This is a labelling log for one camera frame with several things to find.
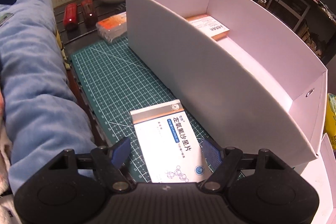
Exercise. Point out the green cutting mat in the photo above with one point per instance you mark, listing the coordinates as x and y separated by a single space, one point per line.
113 74

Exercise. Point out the white box lid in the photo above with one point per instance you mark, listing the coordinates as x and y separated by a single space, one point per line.
323 187

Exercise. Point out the white storage box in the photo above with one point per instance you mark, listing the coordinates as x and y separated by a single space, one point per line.
210 95

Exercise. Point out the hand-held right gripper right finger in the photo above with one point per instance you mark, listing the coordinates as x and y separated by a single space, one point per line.
211 155

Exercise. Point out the person's left leg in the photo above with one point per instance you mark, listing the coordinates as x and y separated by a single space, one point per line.
34 69

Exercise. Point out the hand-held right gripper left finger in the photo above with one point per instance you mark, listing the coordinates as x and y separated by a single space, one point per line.
120 150

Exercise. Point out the black slatted desktop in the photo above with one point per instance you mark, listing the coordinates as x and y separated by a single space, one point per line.
78 46

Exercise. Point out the clear plastic box orange label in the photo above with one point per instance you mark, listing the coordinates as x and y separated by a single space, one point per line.
111 24

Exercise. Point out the white orange medicine box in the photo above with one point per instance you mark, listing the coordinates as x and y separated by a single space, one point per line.
210 27

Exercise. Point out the yellow tissue pack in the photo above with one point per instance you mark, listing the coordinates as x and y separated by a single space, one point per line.
332 113

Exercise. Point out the white blue medicine box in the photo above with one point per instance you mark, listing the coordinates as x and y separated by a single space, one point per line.
170 145

